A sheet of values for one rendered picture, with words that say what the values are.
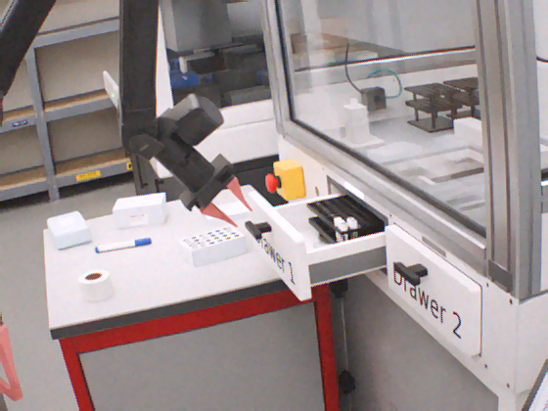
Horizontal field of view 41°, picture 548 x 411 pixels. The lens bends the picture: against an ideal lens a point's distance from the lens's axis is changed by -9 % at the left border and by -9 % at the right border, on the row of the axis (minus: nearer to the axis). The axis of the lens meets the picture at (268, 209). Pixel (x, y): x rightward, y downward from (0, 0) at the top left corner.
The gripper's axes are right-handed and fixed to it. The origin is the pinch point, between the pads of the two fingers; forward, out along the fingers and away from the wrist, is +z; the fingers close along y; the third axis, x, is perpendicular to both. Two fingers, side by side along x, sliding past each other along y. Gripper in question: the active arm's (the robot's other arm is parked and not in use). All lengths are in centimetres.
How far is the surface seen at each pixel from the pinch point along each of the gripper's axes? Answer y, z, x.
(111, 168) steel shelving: -51, 61, 371
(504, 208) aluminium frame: 24, 5, -49
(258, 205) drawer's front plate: 3.0, 5.1, 9.4
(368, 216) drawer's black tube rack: 15.0, 17.2, -1.1
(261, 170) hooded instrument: 9, 30, 86
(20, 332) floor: -110, 36, 180
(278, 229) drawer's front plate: 2.6, 5.8, -2.1
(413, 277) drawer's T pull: 11.4, 13.2, -30.9
